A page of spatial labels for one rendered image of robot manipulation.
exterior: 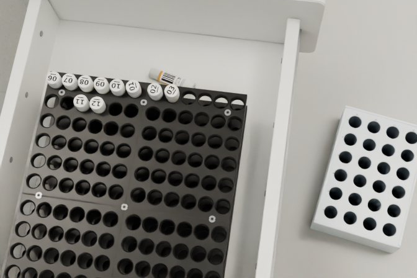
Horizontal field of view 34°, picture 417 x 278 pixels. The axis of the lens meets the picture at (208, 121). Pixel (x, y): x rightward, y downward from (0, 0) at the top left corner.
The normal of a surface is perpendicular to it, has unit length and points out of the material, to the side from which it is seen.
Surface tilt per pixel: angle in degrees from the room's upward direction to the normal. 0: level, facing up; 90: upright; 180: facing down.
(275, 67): 0
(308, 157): 0
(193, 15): 90
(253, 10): 90
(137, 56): 0
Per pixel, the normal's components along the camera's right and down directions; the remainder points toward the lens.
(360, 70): -0.06, -0.31
